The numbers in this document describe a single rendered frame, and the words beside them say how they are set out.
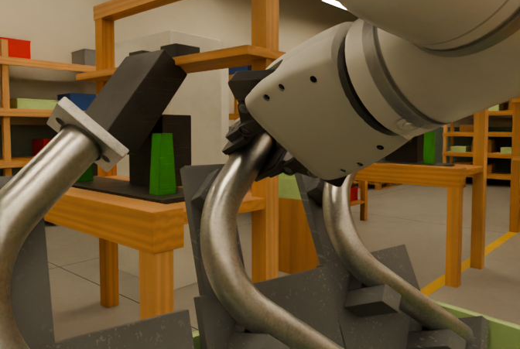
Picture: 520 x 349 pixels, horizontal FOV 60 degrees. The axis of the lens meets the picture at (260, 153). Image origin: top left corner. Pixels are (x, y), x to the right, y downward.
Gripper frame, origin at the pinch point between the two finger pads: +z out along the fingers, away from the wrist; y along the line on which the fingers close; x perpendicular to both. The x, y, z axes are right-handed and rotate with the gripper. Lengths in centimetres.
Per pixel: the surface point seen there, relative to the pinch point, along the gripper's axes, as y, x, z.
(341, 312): -20.2, 3.9, 6.3
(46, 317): 5.5, 20.5, 2.2
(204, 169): 2.0, 2.8, 4.2
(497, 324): -36.2, -4.4, -0.6
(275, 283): -10.2, 7.2, 4.2
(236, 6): 6, -638, 585
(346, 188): -11.9, -6.1, 2.4
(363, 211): -285, -314, 376
